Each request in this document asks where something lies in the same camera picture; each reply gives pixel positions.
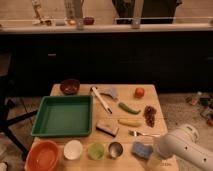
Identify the purple grape bunch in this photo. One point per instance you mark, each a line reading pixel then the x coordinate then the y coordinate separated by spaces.
pixel 149 114

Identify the orange plastic bowl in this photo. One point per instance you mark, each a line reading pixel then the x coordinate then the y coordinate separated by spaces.
pixel 43 156

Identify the blue sponge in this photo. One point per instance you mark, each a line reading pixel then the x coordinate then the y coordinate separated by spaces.
pixel 142 151

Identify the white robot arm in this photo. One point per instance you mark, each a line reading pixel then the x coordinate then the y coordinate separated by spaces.
pixel 182 142

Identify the green chili pepper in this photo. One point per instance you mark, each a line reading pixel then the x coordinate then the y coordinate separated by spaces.
pixel 124 107

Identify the silver metal cup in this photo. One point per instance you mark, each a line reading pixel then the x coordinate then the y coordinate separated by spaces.
pixel 115 150

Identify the orange tomato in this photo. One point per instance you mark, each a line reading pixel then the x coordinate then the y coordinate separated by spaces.
pixel 139 92

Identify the red bowl on counter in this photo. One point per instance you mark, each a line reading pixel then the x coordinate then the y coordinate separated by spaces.
pixel 88 20

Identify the silver fork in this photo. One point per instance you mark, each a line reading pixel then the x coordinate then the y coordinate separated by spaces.
pixel 136 134

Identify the dark long counter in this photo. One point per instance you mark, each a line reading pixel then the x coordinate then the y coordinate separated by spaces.
pixel 174 58

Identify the brown wooden block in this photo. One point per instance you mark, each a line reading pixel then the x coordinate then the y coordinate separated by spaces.
pixel 107 127

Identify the dark red bowl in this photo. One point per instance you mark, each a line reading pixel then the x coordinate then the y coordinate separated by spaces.
pixel 70 86

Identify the green plastic tray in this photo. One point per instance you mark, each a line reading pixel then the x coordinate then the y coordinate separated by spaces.
pixel 64 116

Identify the green small cup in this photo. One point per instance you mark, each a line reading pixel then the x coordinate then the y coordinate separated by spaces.
pixel 96 151

